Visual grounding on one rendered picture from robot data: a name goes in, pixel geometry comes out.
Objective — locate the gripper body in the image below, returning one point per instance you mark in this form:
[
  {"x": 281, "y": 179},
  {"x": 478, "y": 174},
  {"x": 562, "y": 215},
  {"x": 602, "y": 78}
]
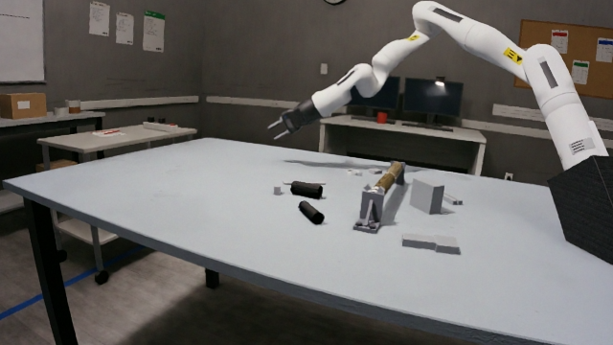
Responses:
[{"x": 307, "y": 112}]

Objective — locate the black cylinder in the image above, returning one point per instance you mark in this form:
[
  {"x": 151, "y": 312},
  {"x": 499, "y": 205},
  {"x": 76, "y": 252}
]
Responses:
[{"x": 313, "y": 214}]

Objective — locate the short black hose piece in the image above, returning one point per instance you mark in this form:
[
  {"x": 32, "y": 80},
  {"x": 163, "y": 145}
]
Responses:
[{"x": 306, "y": 189}]

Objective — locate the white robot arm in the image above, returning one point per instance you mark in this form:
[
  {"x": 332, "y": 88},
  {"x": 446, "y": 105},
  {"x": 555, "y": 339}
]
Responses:
[{"x": 574, "y": 135}]

